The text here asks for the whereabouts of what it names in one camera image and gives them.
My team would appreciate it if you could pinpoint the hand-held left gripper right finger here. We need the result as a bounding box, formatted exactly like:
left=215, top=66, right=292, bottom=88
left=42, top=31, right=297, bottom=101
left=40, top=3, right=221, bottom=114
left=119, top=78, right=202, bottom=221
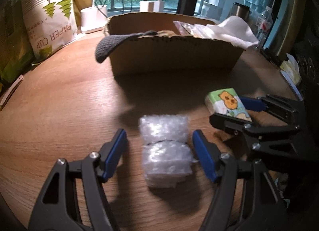
left=192, top=129, right=291, bottom=231

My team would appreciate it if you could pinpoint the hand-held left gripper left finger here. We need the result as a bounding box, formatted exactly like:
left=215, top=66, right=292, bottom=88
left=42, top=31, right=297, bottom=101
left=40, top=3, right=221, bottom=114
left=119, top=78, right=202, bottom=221
left=27, top=128, right=128, bottom=231

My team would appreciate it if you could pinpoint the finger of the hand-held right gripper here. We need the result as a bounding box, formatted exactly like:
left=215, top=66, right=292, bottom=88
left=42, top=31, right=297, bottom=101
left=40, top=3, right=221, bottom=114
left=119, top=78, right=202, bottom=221
left=209, top=112, right=312, bottom=172
left=240, top=94, right=306, bottom=128

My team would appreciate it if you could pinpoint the green cartoon tissue pack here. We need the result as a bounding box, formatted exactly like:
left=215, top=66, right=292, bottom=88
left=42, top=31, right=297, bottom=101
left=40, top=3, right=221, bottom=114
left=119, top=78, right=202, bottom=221
left=204, top=87, right=253, bottom=123

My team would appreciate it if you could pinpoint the bubble wrap bundle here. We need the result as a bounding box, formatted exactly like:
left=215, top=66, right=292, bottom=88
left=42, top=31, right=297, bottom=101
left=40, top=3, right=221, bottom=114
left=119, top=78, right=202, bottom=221
left=138, top=114, right=196, bottom=189

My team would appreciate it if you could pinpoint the white paper towel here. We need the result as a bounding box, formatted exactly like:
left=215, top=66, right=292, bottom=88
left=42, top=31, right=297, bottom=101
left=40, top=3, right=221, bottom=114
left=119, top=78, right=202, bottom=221
left=208, top=16, right=260, bottom=49

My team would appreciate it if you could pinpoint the cardboard box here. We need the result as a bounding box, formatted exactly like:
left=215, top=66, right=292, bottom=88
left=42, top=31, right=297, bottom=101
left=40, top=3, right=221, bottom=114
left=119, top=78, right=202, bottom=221
left=103, top=12, right=246, bottom=76

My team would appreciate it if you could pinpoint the clear plastic bag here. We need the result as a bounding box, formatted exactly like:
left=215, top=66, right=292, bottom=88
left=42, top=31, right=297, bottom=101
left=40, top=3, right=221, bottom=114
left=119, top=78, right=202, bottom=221
left=173, top=20, right=215, bottom=40

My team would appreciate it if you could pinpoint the dark grey knit cloth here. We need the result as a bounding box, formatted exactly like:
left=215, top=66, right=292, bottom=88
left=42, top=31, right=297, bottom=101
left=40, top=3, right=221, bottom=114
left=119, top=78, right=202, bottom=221
left=95, top=30, right=160, bottom=64

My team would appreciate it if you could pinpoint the clear water bottle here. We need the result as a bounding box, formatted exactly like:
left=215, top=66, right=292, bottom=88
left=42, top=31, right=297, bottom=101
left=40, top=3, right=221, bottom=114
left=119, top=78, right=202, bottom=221
left=255, top=6, right=273, bottom=43

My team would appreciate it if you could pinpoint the steel thermos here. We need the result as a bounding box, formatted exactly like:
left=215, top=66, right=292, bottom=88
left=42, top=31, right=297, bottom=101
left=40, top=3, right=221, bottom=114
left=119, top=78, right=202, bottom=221
left=228, top=2, right=251, bottom=21

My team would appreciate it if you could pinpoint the green plastic bag pack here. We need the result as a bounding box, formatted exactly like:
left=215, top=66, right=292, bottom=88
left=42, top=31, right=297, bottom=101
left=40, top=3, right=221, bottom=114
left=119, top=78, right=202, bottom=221
left=0, top=0, right=34, bottom=84

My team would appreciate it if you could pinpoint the paper cup pack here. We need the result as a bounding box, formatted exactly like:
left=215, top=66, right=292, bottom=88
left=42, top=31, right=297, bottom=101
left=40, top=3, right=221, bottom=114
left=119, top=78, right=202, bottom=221
left=20, top=0, right=78, bottom=60

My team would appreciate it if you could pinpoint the white charger with cable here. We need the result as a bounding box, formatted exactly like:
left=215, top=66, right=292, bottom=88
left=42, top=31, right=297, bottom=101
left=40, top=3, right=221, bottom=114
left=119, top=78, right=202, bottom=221
left=139, top=1, right=154, bottom=13

